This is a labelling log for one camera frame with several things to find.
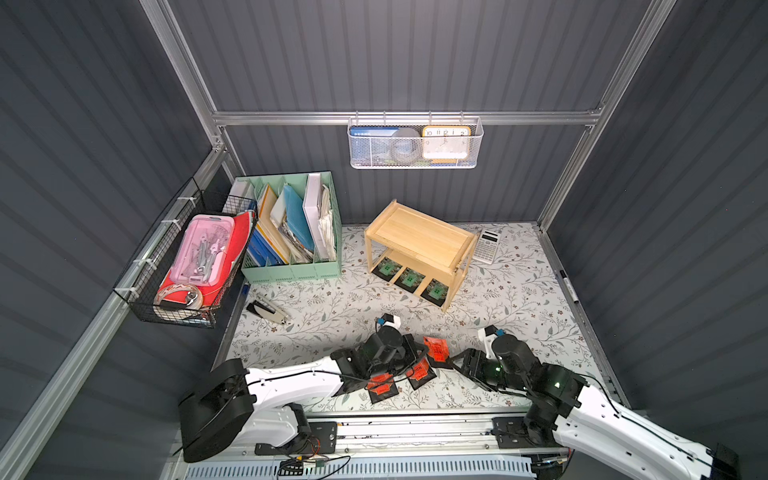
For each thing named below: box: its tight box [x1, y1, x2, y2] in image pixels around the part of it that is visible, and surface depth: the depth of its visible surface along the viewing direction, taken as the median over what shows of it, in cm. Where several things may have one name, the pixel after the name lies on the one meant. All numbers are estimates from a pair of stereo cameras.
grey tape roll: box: [390, 127, 424, 164], surface depth 89 cm
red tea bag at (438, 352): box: [424, 336, 453, 369], surface depth 79 cm
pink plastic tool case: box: [170, 215, 235, 287], surface depth 74 cm
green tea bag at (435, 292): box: [420, 278, 449, 307], surface depth 100 cm
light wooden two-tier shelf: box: [364, 199, 480, 311], surface depth 92 cm
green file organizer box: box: [224, 171, 343, 284], surface depth 98 cm
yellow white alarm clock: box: [422, 125, 472, 164], surface depth 91 cm
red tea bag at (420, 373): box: [406, 357, 437, 390], surface depth 84 cm
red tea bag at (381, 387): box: [365, 372, 399, 404], surface depth 82 cm
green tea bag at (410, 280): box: [394, 267, 426, 294], surface depth 104 cm
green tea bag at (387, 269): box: [372, 257, 403, 282], surface depth 107 cm
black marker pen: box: [559, 270, 579, 304], surface depth 109 cm
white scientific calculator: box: [472, 229, 501, 265], surface depth 114 cm
